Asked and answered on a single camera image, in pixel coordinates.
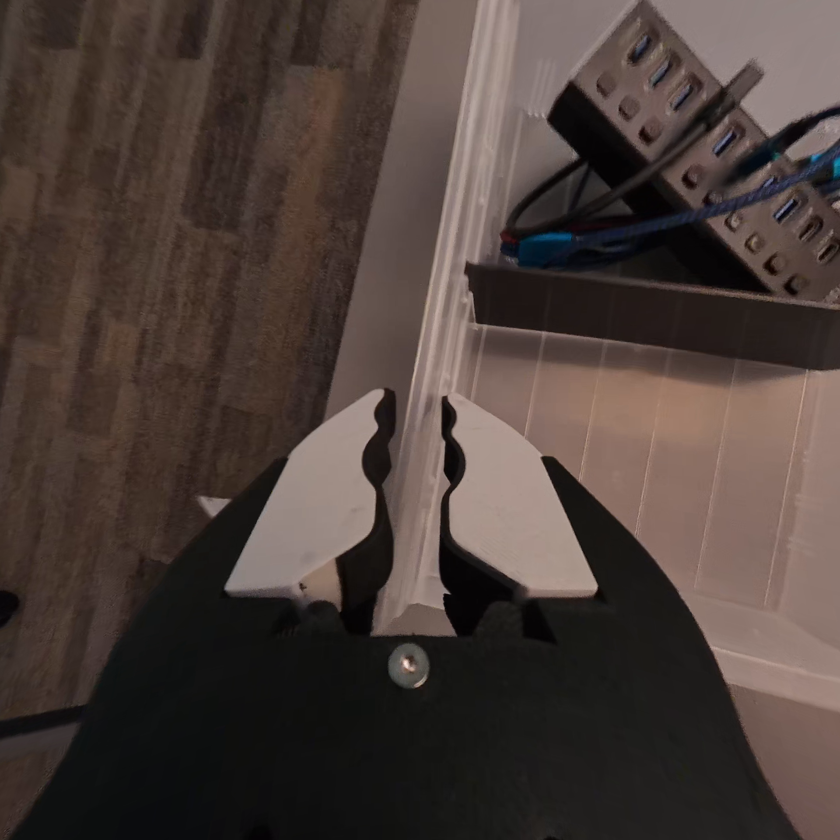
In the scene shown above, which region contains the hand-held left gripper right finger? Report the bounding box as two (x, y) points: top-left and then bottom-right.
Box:
(437, 392), (599, 636)

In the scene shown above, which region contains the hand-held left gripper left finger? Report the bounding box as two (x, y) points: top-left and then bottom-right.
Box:
(223, 387), (397, 636)

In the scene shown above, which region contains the clear plastic bin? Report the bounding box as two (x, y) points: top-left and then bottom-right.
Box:
(381, 0), (840, 713)

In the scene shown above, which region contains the blue braided USB cable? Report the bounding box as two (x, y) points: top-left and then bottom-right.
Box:
(500, 105), (840, 271)

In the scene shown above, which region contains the long black multiport USB hub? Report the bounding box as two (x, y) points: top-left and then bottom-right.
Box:
(546, 0), (840, 298)

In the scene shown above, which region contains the grey cable with silver tip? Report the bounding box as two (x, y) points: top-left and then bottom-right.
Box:
(577, 60), (767, 221)

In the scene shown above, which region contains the black bin divider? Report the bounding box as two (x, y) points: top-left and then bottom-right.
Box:
(465, 259), (840, 371)

